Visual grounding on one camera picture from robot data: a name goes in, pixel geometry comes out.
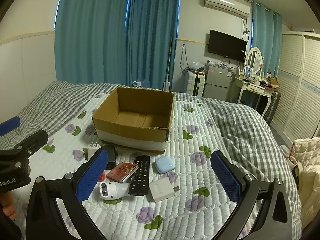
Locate teal curtain panel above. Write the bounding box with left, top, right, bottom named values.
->
left=126, top=0, right=180, bottom=89
left=55, top=0, right=129, bottom=85

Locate white wall air conditioner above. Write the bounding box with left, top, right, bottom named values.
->
left=204, top=0, right=251, bottom=18

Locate open cardboard box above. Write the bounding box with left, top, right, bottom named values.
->
left=92, top=87, right=174, bottom=154

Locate pink rose tin case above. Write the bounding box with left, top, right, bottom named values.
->
left=106, top=162, right=139, bottom=183

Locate black wall television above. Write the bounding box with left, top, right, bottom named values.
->
left=208, top=30, right=247, bottom=62

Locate black TV remote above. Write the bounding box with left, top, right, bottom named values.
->
left=129, top=155, right=150, bottom=196

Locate teal curtain middle panel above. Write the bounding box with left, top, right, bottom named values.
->
left=126, top=0, right=180, bottom=89

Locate floral quilted white mat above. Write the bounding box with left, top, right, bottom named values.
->
left=30, top=94, right=236, bottom=239

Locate cream padded jacket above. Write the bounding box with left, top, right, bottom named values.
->
left=289, top=137, right=319, bottom=228

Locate white bottle red cap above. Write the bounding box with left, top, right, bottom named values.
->
left=99, top=174, right=106, bottom=182

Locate white square USB adapter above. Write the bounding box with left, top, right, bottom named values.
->
left=149, top=177, right=180, bottom=202

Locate white mop pole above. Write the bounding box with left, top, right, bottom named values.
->
left=163, top=37, right=173, bottom=91

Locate light blue earbuds case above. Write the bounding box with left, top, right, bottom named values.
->
left=155, top=156, right=175, bottom=174

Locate grey small refrigerator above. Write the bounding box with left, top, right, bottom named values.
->
left=203, top=66, right=239, bottom=102

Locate white suitcase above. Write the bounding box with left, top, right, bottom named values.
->
left=183, top=72, right=206, bottom=98

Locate teal curtain right window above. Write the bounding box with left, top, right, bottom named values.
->
left=252, top=1, right=282, bottom=77

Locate clear water jug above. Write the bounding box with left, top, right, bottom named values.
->
left=132, top=81, right=145, bottom=88

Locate white dressing table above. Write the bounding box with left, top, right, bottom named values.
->
left=231, top=77, right=273, bottom=117

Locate white plug night light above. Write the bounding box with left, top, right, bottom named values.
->
left=99, top=181, right=130, bottom=200

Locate grey checked bed cover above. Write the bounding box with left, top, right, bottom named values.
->
left=1, top=81, right=302, bottom=239

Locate oval vanity mirror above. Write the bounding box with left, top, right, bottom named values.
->
left=244, top=47, right=264, bottom=74

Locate white USB wall charger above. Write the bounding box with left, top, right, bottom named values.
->
left=87, top=144, right=101, bottom=160

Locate teal curtain left panel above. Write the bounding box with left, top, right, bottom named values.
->
left=55, top=0, right=129, bottom=85

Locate person left hand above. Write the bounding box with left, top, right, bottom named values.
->
left=0, top=192, right=16, bottom=220

